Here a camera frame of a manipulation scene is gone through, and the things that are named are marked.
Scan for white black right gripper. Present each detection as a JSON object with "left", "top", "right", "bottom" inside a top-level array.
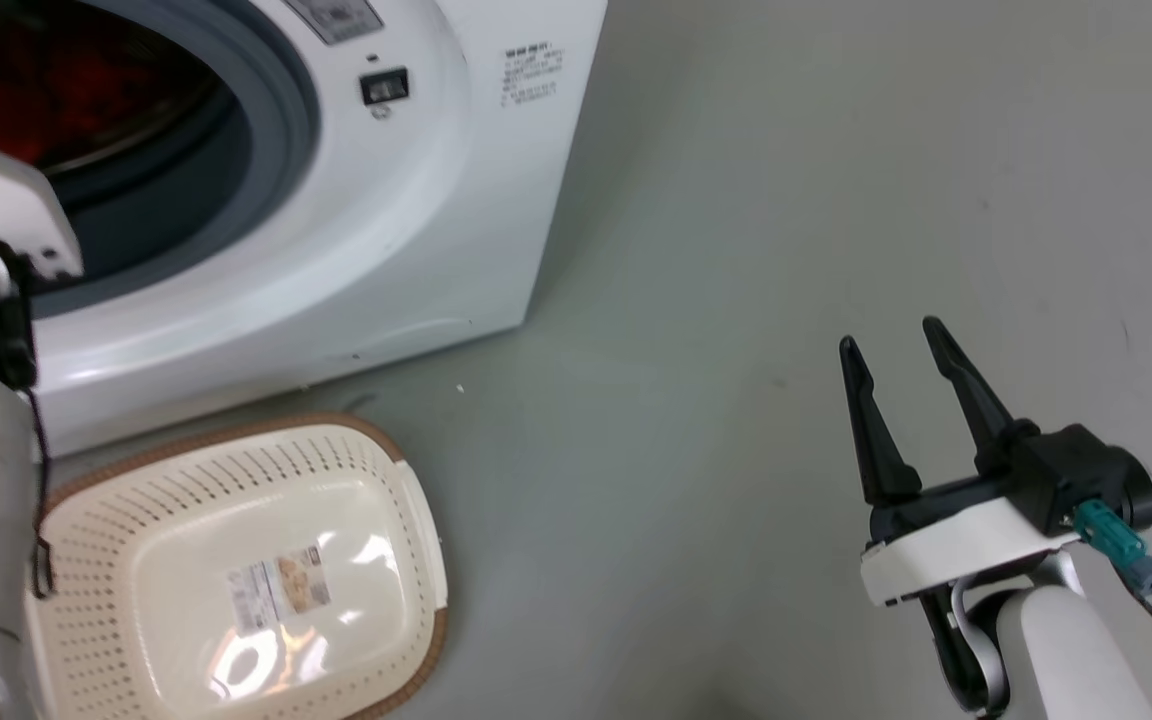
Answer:
[{"left": 838, "top": 316, "right": 1083, "bottom": 609}]

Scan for white front-load washing machine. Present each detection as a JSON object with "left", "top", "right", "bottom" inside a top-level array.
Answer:
[{"left": 0, "top": 0, "right": 609, "bottom": 457}]

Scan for cream perforated laundry basket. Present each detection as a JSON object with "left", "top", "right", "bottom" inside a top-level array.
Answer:
[{"left": 24, "top": 412, "right": 451, "bottom": 720}]

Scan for black door latch socket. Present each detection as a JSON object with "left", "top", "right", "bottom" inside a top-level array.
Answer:
[{"left": 360, "top": 67, "right": 410, "bottom": 108}]

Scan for paper product label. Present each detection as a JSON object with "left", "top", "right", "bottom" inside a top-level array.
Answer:
[{"left": 225, "top": 546, "right": 333, "bottom": 634}]

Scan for grey rubber door seal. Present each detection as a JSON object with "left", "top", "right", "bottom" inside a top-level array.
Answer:
[{"left": 28, "top": 0, "right": 322, "bottom": 321}]

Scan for grey label sticker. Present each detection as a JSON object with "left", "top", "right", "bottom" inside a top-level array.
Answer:
[{"left": 281, "top": 0, "right": 385, "bottom": 47}]

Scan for red garment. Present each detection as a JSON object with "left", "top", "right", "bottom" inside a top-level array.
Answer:
[{"left": 0, "top": 0, "right": 227, "bottom": 171}]

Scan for teal cable connector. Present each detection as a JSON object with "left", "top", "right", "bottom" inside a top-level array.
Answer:
[{"left": 1074, "top": 499, "right": 1149, "bottom": 573}]

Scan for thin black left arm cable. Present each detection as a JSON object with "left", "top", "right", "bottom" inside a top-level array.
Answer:
[{"left": 20, "top": 386, "right": 59, "bottom": 601}]

